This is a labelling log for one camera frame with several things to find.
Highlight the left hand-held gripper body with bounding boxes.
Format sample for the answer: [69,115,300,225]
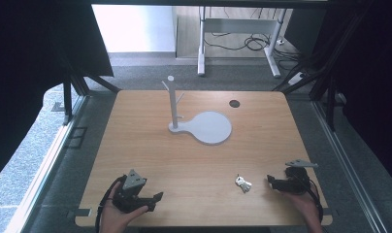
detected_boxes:
[112,168,157,215]

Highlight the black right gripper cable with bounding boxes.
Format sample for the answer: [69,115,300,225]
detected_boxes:
[290,168,325,224]

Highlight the aluminium floor rail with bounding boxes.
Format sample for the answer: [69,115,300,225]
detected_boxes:
[311,100,389,233]
[3,95,88,233]

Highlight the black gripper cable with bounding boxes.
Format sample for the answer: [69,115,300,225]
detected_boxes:
[94,174,128,233]
[290,168,325,224]

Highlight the person's left hand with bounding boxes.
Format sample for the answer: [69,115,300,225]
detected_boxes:
[99,181,149,233]

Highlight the black curtain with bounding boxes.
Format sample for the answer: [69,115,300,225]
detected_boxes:
[0,0,114,185]
[309,0,392,190]

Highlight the white power strip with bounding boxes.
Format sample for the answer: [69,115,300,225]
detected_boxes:
[286,71,307,86]

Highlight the white key stand with pegs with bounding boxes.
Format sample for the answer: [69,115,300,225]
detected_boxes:
[160,75,233,146]

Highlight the black metal frame strut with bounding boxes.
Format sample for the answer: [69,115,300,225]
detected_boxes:
[271,48,347,132]
[61,61,122,126]

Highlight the white metal desk frame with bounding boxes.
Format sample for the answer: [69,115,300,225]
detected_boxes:
[197,6,288,79]

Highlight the grey table bracket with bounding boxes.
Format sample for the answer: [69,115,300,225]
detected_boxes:
[67,208,93,218]

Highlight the silver bunch of keys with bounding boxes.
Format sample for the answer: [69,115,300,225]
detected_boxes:
[235,174,253,194]

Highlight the person's right hand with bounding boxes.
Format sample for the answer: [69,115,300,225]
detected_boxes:
[280,183,322,227]

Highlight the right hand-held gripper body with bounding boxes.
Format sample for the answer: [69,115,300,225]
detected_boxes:
[281,158,319,196]

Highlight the black floor cables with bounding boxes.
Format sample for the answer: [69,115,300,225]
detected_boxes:
[203,8,304,71]

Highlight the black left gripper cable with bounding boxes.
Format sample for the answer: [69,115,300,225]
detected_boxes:
[94,174,128,233]

